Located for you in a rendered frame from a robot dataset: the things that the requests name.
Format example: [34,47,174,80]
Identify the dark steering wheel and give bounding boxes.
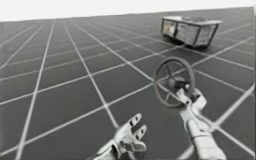
[153,56,196,109]

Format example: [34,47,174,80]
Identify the grey cart with brown box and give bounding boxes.
[160,15,224,48]

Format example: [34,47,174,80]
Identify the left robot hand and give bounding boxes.
[113,113,148,157]

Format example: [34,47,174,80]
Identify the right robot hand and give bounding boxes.
[175,87,208,125]

